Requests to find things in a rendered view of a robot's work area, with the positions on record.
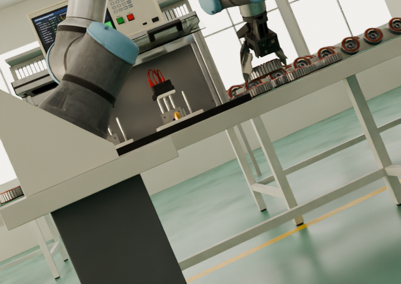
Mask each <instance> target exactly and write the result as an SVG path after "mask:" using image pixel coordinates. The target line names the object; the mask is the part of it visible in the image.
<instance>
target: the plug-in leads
mask: <svg viewBox="0 0 401 284"><path fill-rule="evenodd" d="M150 70H151V69H149V71H150ZM149 71H148V73H147V78H148V81H149V85H150V87H151V88H152V86H154V83H153V82H152V81H151V79H150V74H149ZM151 71H152V76H153V73H154V74H155V75H156V76H157V77H158V81H159V83H161V82H163V81H165V79H164V77H163V76H162V74H161V72H160V70H159V69H157V73H156V71H155V69H154V71H153V70H151ZM158 71H159V72H160V74H161V77H162V79H161V78H160V76H159V74H158ZM153 80H154V82H155V85H156V84H158V83H157V82H156V81H155V79H154V76H153Z"/></svg>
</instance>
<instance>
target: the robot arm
mask: <svg viewBox="0 0 401 284"><path fill-rule="evenodd" d="M107 1H108V0H69V3H68V8H67V14H66V19H65V20H64V21H62V22H61V23H59V24H58V26H57V33H56V37H55V43H53V44H52V46H50V48H49V50H48V52H47V56H46V65H47V70H48V73H49V74H50V76H51V77H52V78H53V79H54V80H55V81H56V82H57V83H58V84H59V85H58V86H57V87H56V88H55V89H54V90H53V91H52V92H51V93H50V94H49V95H48V96H47V97H46V98H45V99H44V100H43V101H42V102H41V103H40V104H39V105H38V108H40V109H42V110H45V111H47V112H49V113H51V114H53V115H55V116H57V117H59V118H62V119H64V120H66V121H68V122H70V123H72V124H74V125H76V126H78V127H80V128H82V129H84V130H86V131H88V132H91V133H93V134H95V135H97V136H99V137H101V138H103V139H105V140H107V133H108V129H109V121H110V113H111V110H112V107H113V105H114V103H115V101H116V99H117V97H118V95H119V93H120V91H121V89H122V87H123V85H124V83H125V81H126V79H127V77H128V75H129V73H130V71H131V69H132V67H133V65H134V64H135V63H136V62H135V61H136V58H137V56H138V53H139V49H138V46H137V45H136V44H135V42H133V41H132V40H131V39H130V38H128V37H127V36H125V35H124V34H123V33H121V32H119V31H117V30H116V29H114V28H112V27H110V26H108V25H106V24H104V19H105V15H106V8H107ZM198 1H199V4H200V7H201V9H203V11H204V12H205V13H207V14H209V15H215V14H217V13H220V12H221V11H222V10H225V9H226V8H232V7H239V11H240V14H241V16H242V20H243V21H244V22H246V23H245V24H244V25H243V26H242V27H241V28H240V29H239V30H238V31H237V32H236V34H237V36H238V38H239V39H241V38H244V40H243V44H242V46H241V48H240V63H241V70H242V76H243V79H244V81H245V82H247V80H248V76H249V75H248V74H251V73H252V70H253V67H252V60H253V55H252V53H251V52H250V50H253V51H254V54H255V56H256V58H258V59H259V57H261V58H262V57H265V56H267V55H269V54H272V53H275V55H276V57H278V58H279V59H280V60H281V62H282V63H283V64H284V65H285V66H286V65H287V63H286V59H288V58H287V56H286V55H285V54H284V52H283V49H282V48H281V47H280V43H279V40H278V37H277V33H276V32H274V31H272V30H271V29H269V28H268V25H267V21H268V16H267V10H266V9H267V7H266V2H265V1H266V0H198Z"/></svg>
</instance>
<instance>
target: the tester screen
mask: <svg viewBox="0 0 401 284"><path fill-rule="evenodd" d="M106 13H107V12H106ZM66 14H67V8H64V9H62V10H59V11H56V12H54V13H51V14H49V15H46V16H43V17H40V18H37V19H35V20H34V22H35V25H36V28H37V30H38V32H39V34H40V37H41V39H42V41H43V43H44V46H45V49H46V51H47V52H48V50H49V48H50V46H52V44H53V43H55V37H56V33H57V26H58V24H59V23H61V22H62V21H64V20H65V19H66ZM107 16H108V13H107ZM109 21H110V18H109V16H108V18H107V19H105V20H104V23H107V22H109ZM110 22H111V21H110ZM111 24H112V22H111ZM112 27H113V25H112Z"/></svg>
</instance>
